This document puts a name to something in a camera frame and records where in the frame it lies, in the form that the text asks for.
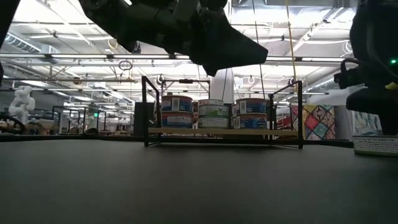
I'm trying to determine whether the black station frame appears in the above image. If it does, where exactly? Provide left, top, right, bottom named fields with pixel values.
left=160, top=78, right=211, bottom=100
left=52, top=105, right=107, bottom=134

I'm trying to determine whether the colourful patchwork quilt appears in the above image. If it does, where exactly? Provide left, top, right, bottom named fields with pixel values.
left=290, top=104, right=336, bottom=141

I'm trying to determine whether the long ceiling light strip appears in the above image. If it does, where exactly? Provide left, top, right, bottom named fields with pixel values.
left=0, top=53, right=352, bottom=63

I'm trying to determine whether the black curved cable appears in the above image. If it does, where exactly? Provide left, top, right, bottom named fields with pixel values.
left=0, top=113, right=27, bottom=134

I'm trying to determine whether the grey draped cloth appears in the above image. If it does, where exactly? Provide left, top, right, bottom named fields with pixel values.
left=334, top=105, right=354, bottom=141

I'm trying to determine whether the black table mat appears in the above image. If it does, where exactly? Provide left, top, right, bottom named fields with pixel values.
left=0, top=139, right=398, bottom=224

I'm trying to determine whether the black cabinet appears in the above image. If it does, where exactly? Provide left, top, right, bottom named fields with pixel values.
left=133, top=101, right=156, bottom=138

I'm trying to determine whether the black hanging cable loop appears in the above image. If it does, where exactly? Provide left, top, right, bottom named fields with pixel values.
left=118, top=59, right=134, bottom=72

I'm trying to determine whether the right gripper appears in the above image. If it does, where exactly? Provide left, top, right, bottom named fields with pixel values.
left=334, top=68, right=398, bottom=136

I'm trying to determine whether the leaf print fabric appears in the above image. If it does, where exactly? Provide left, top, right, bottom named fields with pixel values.
left=353, top=110, right=384, bottom=137

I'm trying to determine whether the wooden shelf black frame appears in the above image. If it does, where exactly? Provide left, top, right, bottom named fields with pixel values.
left=141, top=75, right=304, bottom=149

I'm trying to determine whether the thin black hanging cable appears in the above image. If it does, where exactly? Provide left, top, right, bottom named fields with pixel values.
left=221, top=68, right=229, bottom=100
left=251, top=0, right=267, bottom=102

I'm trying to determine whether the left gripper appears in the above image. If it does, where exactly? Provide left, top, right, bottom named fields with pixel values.
left=123, top=0, right=269, bottom=77

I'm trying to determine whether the red floral fabric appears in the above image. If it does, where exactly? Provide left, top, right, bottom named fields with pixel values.
left=192, top=101, right=200, bottom=127

